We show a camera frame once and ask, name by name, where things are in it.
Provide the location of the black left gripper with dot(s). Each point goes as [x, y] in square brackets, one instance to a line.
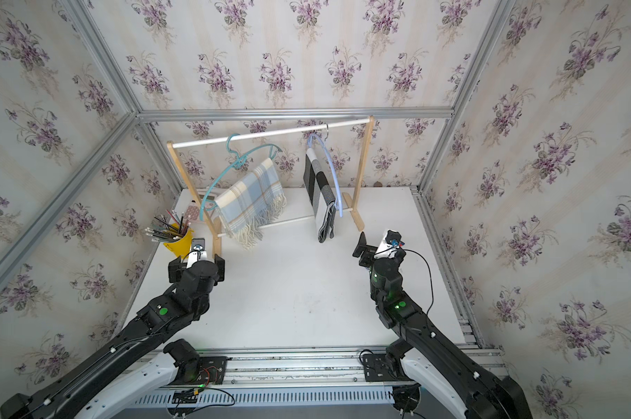
[177, 268]

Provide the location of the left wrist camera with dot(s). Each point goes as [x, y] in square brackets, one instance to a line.
[197, 252]

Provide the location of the grey black checkered scarf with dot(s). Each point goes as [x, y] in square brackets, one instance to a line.
[321, 197]

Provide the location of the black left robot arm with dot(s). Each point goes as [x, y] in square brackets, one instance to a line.
[88, 390]

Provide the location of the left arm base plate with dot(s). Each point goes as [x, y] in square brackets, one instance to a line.
[192, 368]

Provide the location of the blue cream plaid scarf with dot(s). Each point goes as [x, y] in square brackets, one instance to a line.
[254, 201]

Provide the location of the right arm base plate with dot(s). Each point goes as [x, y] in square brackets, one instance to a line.
[388, 366]

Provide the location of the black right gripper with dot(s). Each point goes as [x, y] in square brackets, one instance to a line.
[361, 248]

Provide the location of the light blue plastic hanger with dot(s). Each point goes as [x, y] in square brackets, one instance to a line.
[333, 167]

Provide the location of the yellow pen cup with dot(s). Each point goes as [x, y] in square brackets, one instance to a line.
[173, 231]

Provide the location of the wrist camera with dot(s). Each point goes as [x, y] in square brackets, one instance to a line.
[197, 252]
[390, 244]

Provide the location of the wooden clothes rack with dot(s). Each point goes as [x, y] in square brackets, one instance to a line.
[350, 202]

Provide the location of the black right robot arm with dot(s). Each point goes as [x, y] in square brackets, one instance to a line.
[465, 388]

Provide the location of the aluminium mounting rail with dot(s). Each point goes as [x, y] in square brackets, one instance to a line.
[293, 367]

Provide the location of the teal plastic hanger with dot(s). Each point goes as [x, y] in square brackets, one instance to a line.
[238, 162]

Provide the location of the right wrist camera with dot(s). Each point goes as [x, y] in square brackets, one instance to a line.
[390, 244]

